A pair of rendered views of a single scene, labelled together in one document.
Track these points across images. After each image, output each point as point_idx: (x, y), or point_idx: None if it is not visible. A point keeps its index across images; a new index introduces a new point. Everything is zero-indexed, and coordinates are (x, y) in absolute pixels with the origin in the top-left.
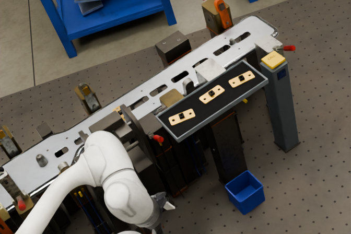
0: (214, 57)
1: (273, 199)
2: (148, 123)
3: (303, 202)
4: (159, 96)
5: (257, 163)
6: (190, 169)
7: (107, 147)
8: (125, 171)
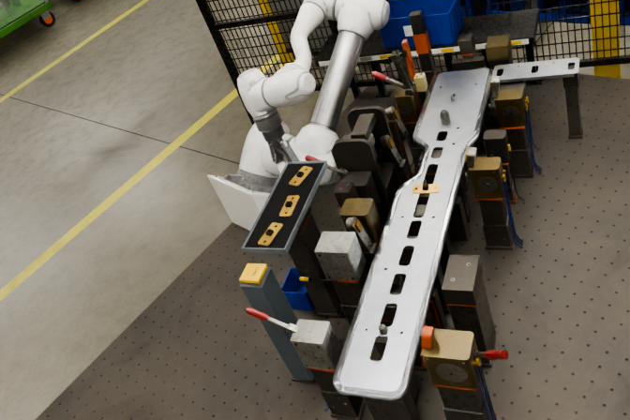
0: (387, 299)
1: None
2: (356, 178)
3: (252, 328)
4: (405, 225)
5: None
6: None
7: (280, 76)
8: (261, 86)
